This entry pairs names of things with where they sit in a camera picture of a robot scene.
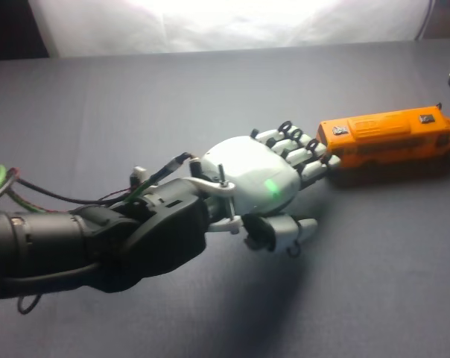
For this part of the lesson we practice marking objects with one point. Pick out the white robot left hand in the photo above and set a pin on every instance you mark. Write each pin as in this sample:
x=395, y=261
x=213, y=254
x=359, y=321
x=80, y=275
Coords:
x=247, y=175

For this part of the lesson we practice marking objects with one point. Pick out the yellow toy school bus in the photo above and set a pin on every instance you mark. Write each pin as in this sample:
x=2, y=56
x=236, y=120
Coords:
x=389, y=145

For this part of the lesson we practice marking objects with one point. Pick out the grey table cloth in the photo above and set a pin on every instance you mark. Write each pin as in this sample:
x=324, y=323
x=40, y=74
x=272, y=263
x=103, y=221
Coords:
x=322, y=298

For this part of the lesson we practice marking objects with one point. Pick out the dark background panel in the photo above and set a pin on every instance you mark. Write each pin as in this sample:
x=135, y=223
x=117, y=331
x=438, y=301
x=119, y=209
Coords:
x=9, y=26

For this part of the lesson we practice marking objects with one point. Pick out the white backdrop sheet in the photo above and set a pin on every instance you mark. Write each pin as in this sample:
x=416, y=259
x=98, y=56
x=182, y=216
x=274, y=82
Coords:
x=228, y=22

